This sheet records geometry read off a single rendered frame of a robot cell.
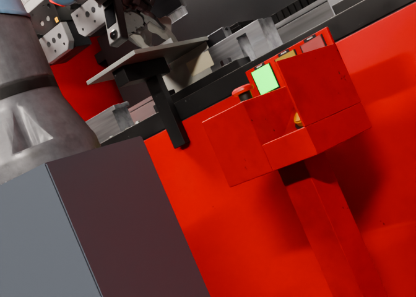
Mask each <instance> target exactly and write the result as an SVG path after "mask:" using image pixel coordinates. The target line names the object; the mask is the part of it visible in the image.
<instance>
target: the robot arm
mask: <svg viewBox="0 0 416 297"><path fill-rule="evenodd" d="M52 1H53V2H55V3H56V4H59V5H62V6H68V5H71V4H74V3H75V2H76V1H77V0H52ZM95 1H96V2H97V3H98V4H99V5H101V4H102V6H103V13H104V16H105V23H106V29H107V34H108V39H109V44H110V46H113V47H119V46H120V45H122V44H123V43H124V42H125V41H127V40H129V41H130V42H132V43H134V44H135V45H136V46H138V47H141V48H148V47H151V46H153V45H152V33H156V34H157V35H159V36H160V37H161V38H163V39H165V40H168V39H169V38H171V39H172V40H173V42H178V40H177V39H176V37H175V36H174V34H173V33H172V32H171V19H170V18H169V17H167V16H164V17H162V18H161V19H159V18H158V17H156V16H155V15H154V14H153V13H151V12H150V11H151V9H152V6H154V2H155V0H95ZM30 19H31V16H30V14H29V13H28V12H27V11H26V10H25V8H24V5H23V3H22V1H21V0H0V185H2V184H4V183H6V182H8V181H10V180H12V179H14V178H16V177H18V176H20V175H22V174H24V173H26V172H28V171H30V170H32V169H34V168H36V167H38V166H40V165H42V164H44V163H46V162H49V161H53V160H57V159H60V158H64V157H68V156H71V155H75V154H77V153H81V152H86V151H88V150H92V149H96V148H99V147H101V145H100V143H99V141H98V138H97V136H96V134H95V133H94V131H93V130H91V128H90V127H89V126H88V125H87V123H86V122H85V121H84V120H83V119H82V118H81V116H80V115H79V114H78V113H77V111H76V110H75V109H74V108H73V107H72V106H71V105H70V104H69V103H68V101H67V100H66V99H65V98H64V97H63V95H62V93H61V91H60V89H59V86H58V84H57V81H56V79H55V77H54V74H53V71H52V70H51V67H50V65H49V62H48V60H47V58H46V56H45V53H44V51H43V48H42V47H41V44H40V41H39V39H38V37H37V34H36V32H35V29H34V27H33V25H32V23H31V20H30ZM145 24H147V26H148V28H146V29H145V30H143V29H142V28H141V27H145Z"/></svg>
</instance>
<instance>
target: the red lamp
mask: <svg viewBox="0 0 416 297"><path fill-rule="evenodd" d="M324 46H325V44H324V42H323V39H322V37H321V35H319V36H317V37H316V38H314V39H312V40H310V41H308V42H306V43H305V44H303V45H301V48H302V50H303V53H305V52H308V51H312V50H315V49H318V48H322V47H324Z"/></svg>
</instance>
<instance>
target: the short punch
mask: <svg viewBox="0 0 416 297"><path fill-rule="evenodd" d="M186 5H187V4H186V1H185V0H155V2H154V6H152V9H151V11H152V13H153V14H154V15H155V16H156V17H158V18H159V19H161V18H162V17H164V16H167V17H169V18H170V19H171V24H172V23H174V22H176V21H177V20H178V19H180V18H182V17H183V16H184V15H186V14H187V13H188V12H187V10H186Z"/></svg>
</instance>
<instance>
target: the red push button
mask: <svg viewBox="0 0 416 297"><path fill-rule="evenodd" d="M252 89H254V86H253V84H246V85H243V86H241V87H238V88H236V89H234V91H233V92H232V96H233V97H239V99H240V101H241V102H242V101H245V100H249V99H251V98H253V96H252V94H251V92H250V91H251V90H252Z"/></svg>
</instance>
